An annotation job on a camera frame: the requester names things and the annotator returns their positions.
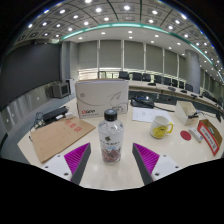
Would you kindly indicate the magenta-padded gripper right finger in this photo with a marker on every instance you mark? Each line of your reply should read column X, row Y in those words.
column 147, row 159

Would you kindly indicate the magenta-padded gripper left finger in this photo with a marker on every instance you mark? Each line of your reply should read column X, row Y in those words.
column 76, row 159

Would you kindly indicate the clear black-capped water bottle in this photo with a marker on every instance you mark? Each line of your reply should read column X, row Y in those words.
column 111, row 140

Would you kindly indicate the white printed paper sheet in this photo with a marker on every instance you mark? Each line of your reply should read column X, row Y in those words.
column 143, row 115

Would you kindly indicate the black power strip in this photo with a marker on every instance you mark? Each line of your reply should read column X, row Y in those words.
column 55, row 114

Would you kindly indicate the white remote control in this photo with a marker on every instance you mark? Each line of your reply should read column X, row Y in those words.
column 195, row 134

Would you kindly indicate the black marker in organiser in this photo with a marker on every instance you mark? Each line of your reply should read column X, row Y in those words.
column 193, row 115

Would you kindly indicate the open red-sided cardboard box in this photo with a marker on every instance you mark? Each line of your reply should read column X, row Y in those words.
column 209, row 138

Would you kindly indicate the white printed carton box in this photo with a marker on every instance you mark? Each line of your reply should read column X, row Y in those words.
column 100, row 96

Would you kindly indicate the grey boxy monitor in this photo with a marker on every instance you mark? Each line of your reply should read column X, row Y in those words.
column 61, row 90

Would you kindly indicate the long curved conference desk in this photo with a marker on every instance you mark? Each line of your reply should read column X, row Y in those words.
column 160, row 88

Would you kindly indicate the row of black office chairs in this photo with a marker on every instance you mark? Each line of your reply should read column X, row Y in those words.
column 146, row 77

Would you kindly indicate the black desk microphone unit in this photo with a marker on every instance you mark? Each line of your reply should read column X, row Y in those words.
column 218, row 116

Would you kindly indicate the round ceiling lights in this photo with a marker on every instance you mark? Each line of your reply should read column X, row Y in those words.
column 126, row 7

